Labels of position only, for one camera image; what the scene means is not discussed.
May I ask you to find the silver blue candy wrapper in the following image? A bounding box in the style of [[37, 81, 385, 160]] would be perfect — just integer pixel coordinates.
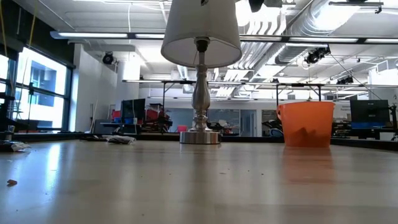
[[106, 134, 137, 145]]

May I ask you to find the silver table lamp white shade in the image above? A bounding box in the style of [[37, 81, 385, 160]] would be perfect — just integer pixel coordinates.
[[160, 0, 243, 145]]

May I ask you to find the ceiling light strip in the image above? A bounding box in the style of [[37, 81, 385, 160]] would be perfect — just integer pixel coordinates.
[[289, 36, 398, 44], [49, 30, 165, 40]]

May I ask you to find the orange plastic pumpkin bucket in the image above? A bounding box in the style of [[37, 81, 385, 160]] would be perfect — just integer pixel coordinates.
[[276, 101, 336, 147]]

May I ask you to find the red storage bin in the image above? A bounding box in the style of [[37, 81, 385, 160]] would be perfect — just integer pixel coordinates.
[[145, 108, 158, 124]]

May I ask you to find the black computer monitor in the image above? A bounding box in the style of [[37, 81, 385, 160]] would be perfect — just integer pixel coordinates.
[[350, 99, 391, 123], [121, 98, 146, 121]]

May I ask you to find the black light stand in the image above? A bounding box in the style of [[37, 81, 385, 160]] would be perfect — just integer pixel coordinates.
[[26, 82, 35, 125]]

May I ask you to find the silver ceiling duct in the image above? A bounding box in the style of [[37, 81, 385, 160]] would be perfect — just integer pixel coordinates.
[[275, 0, 358, 65]]

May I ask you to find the black background station frame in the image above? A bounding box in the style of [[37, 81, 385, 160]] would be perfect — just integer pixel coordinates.
[[161, 80, 323, 110]]

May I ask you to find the yellow hanging strap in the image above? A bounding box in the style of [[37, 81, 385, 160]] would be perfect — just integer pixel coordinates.
[[28, 0, 39, 47]]

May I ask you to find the large window blue frame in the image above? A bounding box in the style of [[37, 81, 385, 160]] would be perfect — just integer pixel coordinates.
[[0, 46, 74, 131]]

